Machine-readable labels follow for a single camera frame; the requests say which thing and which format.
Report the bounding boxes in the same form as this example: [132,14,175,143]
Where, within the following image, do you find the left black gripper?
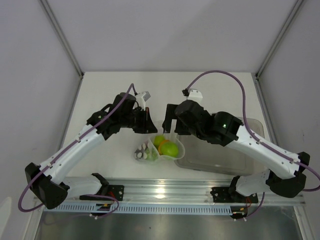
[120,107,158,134]

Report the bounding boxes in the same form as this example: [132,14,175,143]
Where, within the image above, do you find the green pear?
[153,135,165,148]

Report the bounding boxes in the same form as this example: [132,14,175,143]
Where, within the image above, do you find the polka dot zip top bag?
[133,133,185,163]

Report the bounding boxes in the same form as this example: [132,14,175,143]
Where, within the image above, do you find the green bumpy lime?
[143,148,160,162]

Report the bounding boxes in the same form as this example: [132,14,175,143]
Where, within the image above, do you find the green apple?
[161,141,179,158]

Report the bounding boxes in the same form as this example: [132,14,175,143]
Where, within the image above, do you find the orange lemon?
[157,139,170,155]

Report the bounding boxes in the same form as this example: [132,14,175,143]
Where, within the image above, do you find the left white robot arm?
[25,91,158,210]

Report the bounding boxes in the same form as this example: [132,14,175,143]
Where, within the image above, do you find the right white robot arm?
[162,100,310,202]

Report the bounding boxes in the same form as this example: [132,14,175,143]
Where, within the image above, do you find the clear plastic food bin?
[173,117,266,179]

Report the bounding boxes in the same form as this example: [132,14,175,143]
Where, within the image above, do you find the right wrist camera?
[182,88,203,104]

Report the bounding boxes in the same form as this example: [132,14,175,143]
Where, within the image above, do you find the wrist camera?
[182,88,203,104]
[135,91,151,111]

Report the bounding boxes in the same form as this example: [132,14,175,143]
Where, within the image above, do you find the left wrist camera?
[135,91,151,111]

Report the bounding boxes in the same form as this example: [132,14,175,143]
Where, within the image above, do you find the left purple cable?
[17,83,137,213]

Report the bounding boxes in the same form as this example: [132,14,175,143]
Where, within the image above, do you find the left black base bracket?
[99,185,125,202]

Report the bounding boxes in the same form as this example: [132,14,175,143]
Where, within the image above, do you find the black base bracket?
[210,186,258,204]
[99,185,125,202]

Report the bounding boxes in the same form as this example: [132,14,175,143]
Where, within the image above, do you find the aluminium mounting rail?
[33,177,306,206]

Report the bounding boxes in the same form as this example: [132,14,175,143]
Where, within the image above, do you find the white slotted cable duct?
[44,202,237,216]

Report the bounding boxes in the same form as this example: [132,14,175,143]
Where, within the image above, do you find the right black base bracket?
[210,186,258,204]

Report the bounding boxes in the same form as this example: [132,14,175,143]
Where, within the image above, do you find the left aluminium frame post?
[38,0,84,78]

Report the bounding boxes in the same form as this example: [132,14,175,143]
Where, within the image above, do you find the aluminium frame post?
[255,0,307,79]
[38,0,84,78]

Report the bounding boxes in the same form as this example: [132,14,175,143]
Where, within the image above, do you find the right aluminium frame post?
[255,0,307,79]

